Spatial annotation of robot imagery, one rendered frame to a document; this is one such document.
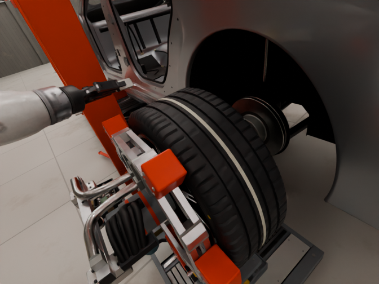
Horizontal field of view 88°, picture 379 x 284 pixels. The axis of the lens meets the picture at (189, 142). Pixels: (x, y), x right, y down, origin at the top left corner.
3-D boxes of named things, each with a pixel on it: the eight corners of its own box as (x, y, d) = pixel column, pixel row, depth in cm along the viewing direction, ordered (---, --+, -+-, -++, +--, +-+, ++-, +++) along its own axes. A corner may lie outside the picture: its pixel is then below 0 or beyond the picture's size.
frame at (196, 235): (225, 288, 69) (194, 185, 38) (211, 303, 66) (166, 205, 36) (156, 199, 109) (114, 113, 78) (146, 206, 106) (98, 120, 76)
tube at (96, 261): (168, 218, 50) (155, 191, 44) (96, 273, 43) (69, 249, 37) (141, 182, 63) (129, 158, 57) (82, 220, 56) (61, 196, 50)
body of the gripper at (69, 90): (66, 119, 55) (95, 109, 62) (76, 109, 50) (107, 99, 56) (51, 94, 54) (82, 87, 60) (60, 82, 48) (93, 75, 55)
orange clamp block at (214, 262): (219, 254, 56) (242, 282, 49) (197, 274, 53) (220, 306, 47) (215, 242, 52) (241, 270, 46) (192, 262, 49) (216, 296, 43)
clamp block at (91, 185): (102, 195, 74) (95, 185, 71) (78, 209, 71) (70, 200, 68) (98, 187, 78) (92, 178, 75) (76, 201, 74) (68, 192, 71)
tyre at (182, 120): (232, 52, 47) (158, 105, 107) (147, 89, 38) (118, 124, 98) (321, 261, 59) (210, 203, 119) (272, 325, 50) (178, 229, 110)
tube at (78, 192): (139, 179, 65) (126, 155, 59) (81, 215, 58) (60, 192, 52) (122, 156, 78) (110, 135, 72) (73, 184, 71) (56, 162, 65)
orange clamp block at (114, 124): (132, 132, 74) (119, 113, 75) (112, 142, 71) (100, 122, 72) (132, 138, 80) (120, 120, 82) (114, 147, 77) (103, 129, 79)
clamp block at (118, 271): (134, 271, 49) (126, 262, 46) (100, 299, 46) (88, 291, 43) (127, 255, 53) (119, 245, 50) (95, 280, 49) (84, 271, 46)
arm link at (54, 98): (56, 120, 45) (79, 111, 50) (32, 83, 44) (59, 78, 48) (46, 129, 51) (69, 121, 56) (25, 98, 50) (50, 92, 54)
